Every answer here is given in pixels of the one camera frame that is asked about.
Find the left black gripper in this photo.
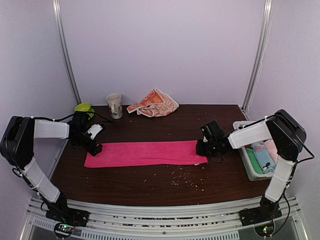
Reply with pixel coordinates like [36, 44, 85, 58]
[72, 128, 102, 156]

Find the pink microfiber towel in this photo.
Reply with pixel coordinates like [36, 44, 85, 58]
[84, 140, 208, 168]

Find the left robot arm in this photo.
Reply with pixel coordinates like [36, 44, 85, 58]
[0, 111, 105, 226]

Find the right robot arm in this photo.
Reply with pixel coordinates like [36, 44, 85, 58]
[195, 109, 307, 226]

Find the green plastic plate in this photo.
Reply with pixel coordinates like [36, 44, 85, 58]
[86, 108, 95, 119]

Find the green plastic bowl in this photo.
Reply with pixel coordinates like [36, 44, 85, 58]
[74, 102, 91, 112]

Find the green rolled towel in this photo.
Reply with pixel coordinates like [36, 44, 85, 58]
[245, 148, 264, 174]

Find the white plastic basket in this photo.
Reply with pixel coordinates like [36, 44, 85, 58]
[228, 120, 276, 182]

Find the beige ceramic mug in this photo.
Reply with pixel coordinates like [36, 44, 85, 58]
[105, 93, 123, 120]

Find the light pink rolled towel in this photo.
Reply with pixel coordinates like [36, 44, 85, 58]
[263, 139, 278, 163]

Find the blue cartoon rolled towel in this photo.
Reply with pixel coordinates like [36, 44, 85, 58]
[251, 143, 276, 174]

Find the orange patterned towel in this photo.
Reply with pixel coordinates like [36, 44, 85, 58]
[126, 88, 180, 118]

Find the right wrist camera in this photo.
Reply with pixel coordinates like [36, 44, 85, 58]
[200, 120, 225, 142]

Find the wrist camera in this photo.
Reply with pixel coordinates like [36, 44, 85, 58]
[86, 123, 105, 140]
[200, 120, 225, 142]

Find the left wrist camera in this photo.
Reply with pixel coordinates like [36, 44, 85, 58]
[86, 123, 105, 140]

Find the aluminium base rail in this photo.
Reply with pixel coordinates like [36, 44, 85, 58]
[18, 197, 311, 240]

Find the right aluminium frame post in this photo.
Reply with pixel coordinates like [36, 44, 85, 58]
[241, 0, 273, 115]

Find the aluminium frame post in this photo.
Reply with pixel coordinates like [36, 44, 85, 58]
[241, 0, 273, 115]
[52, 0, 82, 104]

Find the left aluminium frame post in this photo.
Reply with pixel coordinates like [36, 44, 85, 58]
[52, 0, 82, 104]

